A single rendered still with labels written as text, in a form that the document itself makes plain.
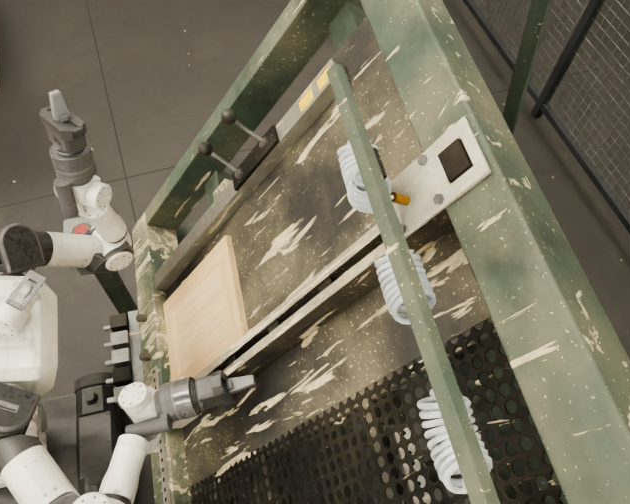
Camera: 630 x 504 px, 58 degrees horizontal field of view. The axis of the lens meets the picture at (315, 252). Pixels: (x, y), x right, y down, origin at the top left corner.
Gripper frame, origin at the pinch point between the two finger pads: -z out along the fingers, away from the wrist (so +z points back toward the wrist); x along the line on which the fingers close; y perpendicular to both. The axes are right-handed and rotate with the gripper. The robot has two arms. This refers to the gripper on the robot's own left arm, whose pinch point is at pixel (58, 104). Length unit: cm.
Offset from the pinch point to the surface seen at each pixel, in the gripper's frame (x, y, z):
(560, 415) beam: 111, -2, -8
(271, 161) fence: 29.3, -34.9, 15.4
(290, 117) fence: 32.0, -38.1, 3.4
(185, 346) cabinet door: 24, -7, 69
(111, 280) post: -34, -15, 92
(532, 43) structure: 54, -111, -2
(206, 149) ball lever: 16.0, -25.8, 14.6
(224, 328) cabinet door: 38, -11, 52
